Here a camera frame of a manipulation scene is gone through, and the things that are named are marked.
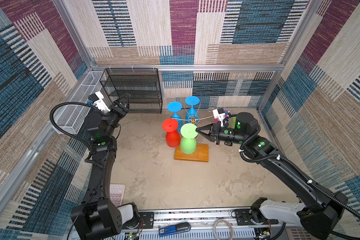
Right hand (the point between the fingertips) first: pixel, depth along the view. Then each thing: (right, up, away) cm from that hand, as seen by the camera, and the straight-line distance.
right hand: (196, 133), depth 62 cm
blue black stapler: (-7, -43, +6) cm, 44 cm away
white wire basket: (-58, +6, +9) cm, 59 cm away
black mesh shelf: (-34, +32, +46) cm, 65 cm away
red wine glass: (-10, -3, +13) cm, 17 cm away
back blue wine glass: (-1, +16, +16) cm, 23 cm away
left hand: (-29, +17, +3) cm, 34 cm away
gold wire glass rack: (-1, +6, +11) cm, 12 cm away
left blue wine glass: (-9, +13, +14) cm, 21 cm away
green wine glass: (-3, -1, 0) cm, 3 cm away
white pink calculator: (-40, -33, +18) cm, 55 cm away
